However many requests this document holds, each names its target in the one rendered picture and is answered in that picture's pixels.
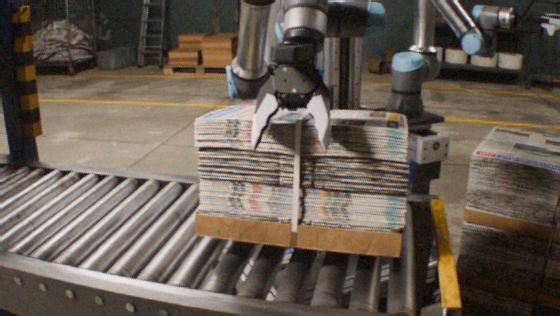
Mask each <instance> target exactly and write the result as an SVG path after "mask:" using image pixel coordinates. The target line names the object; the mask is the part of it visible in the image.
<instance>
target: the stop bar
mask: <svg viewBox="0 0 560 316"><path fill-rule="evenodd" d="M430 209H431V216H432V222H433V228H434V234H435V238H434V241H435V247H436V253H437V259H438V260H437V265H438V270H439V276H440V278H439V283H440V289H441V300H442V306H443V307H442V311H443V316H461V311H462V305H461V302H460V300H461V297H460V293H459V292H460V289H459V285H458V281H457V277H456V276H457V272H456V269H455V265H454V261H455V260H454V256H453V251H452V247H451V238H450V234H449V230H448V225H447V213H446V212H445V208H444V203H443V200H442V199H431V204H430Z"/></svg>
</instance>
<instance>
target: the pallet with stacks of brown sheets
mask: <svg viewBox="0 0 560 316"><path fill-rule="evenodd" d="M178 37H179V44H180V49H175V50H171V51H169V52H168V55H169V58H168V59H169V64H166V65H164V75H169V74H171V75H197V76H224V77H227V75H226V73H220V74H209V73H207V68H208V67H216V68H226V66H230V65H232V62H233V60H234V59H235V58H236V57H237V49H238V33H232V34H227V33H220V34H216V35H214V33H190V34H184V35H180V36H178ZM183 67H186V68H195V72H196V73H182V72H175V71H178V69H180V68H183Z"/></svg>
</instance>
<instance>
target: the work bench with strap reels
mask: <svg viewBox="0 0 560 316"><path fill-rule="evenodd" d="M434 25H435V26H446V27H451V26H450V25H449V23H448V22H447V21H446V19H445V18H440V17H435V24H434ZM497 31H507V32H512V28H510V29H509V28H503V27H498V28H497ZM523 43H524V34H521V35H520V47H519V51H520V52H519V54H511V53H507V52H505V53H497V54H495V56H494V57H493V58H481V57H479V56H477V55H471V61H467V53H465V51H464V50H460V49H458V48H448V49H446V52H445V56H446V59H442V54H443V53H442V48H437V47H435V48H436V49H437V50H438V52H437V57H438V59H439V62H440V68H447V69H464V70H477V71H487V72H505V73H507V74H517V81H515V82H521V81H520V77H521V74H526V75H528V76H527V81H526V88H525V89H528V90H531V88H530V80H531V75H532V72H531V69H532V64H533V61H532V59H533V53H534V51H533V49H534V43H535V42H534V37H533V36H531V38H530V48H529V52H530V54H529V59H528V63H529V64H528V70H527V69H526V68H524V67H523V57H524V56H523V55H522V54H523V49H524V48H523ZM497 57H498V58H497Z"/></svg>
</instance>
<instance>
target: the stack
mask: <svg viewBox="0 0 560 316"><path fill-rule="evenodd" d="M484 138H486V139H485V140H484ZM484 138H483V141H482V142H481V143H480V144H479V146H478V148H477V149H476V150H475V151H474V153H473V154H472V155H471V158H470V160H471V161H470V167H469V168H470V169H469V175H470V176H469V179H468V188H467V195H466V202H465V203H466V205H465V206H466V209H468V210H470V209H472V210H476V211H480V212H484V213H489V214H492V215H496V216H499V215H500V216H503V217H508V218H511V219H515V220H522V221H525V222H530V223H533V224H539V225H543V226H546V227H553V229H552V231H553V232H552V234H551V235H552V236H551V238H550V239H551V240H547V239H543V238H537V237H534V236H530V235H523V234H520V233H517V232H510V231H506V230H503V229H500V228H496V227H494V228H492V227H488V226H485V225H481V224H477V223H474V222H471V223H470V222H466V221H464V223H463V225H462V227H461V232H460V233H461V234H460V235H461V236H460V239H461V240H460V242H461V243H460V247H459V250H460V251H459V254H458V257H457V263H456V271H457V272H460V273H463V274H467V275H473V276H476V277H479V278H485V279H488V280H491V281H493V280H494V281H497V282H500V283H506V284H508V285H514V286H516V287H522V288H525V289H527V290H528V289H530V290H532V291H537V295H536V299H537V296H538V291H539V293H540V294H541V293H542V294H545V295H551V296H553V297H554V296H555V297H558V298H560V242H557V241H554V240H552V238H553V233H554V228H557V229H560V203H559V205H558V202H560V200H559V199H560V197H559V195H560V137H557V136H552V135H547V134H540V133H534V132H528V131H522V130H516V129H509V128H500V127H497V126H495V127H494V128H493V129H492V130H491V131H490V132H489V133H488V136H487V137H484ZM557 208H558V213H557V214H556V211H557ZM555 216H556V218H555ZM554 220H555V222H554ZM553 224H554V225H553ZM549 243H550V244H549ZM548 247H549V248H548ZM548 250H549V251H548ZM547 252H548V253H547ZM546 253H547V254H546ZM545 257H546V258H545ZM546 259H547V260H546ZM544 269H545V270H544ZM543 271H544V272H543ZM542 274H543V275H542ZM541 276H542V277H541ZM540 278H542V279H541V280H540ZM540 282H541V284H539V283H540ZM458 285H459V289H460V292H459V293H460V297H461V300H460V302H461V305H462V311H461V316H560V310H559V309H557V308H553V307H547V306H545V305H544V306H543V305H541V304H536V299H535V302H531V301H528V300H526V301H525V300H523V299H520V298H519V299H517V298H515V297H512V296H511V297H509V296H507V295H504V294H503V295H502V294H498V293H496V292H494V293H493V292H491V291H487V290H482V289H479V288H476V287H475V288H473V287H471V286H468V285H464V284H463V285H462V284H459V283H458ZM538 285H539V286H538ZM538 287H540V289H539V288H538ZM537 289H539V290H537Z"/></svg>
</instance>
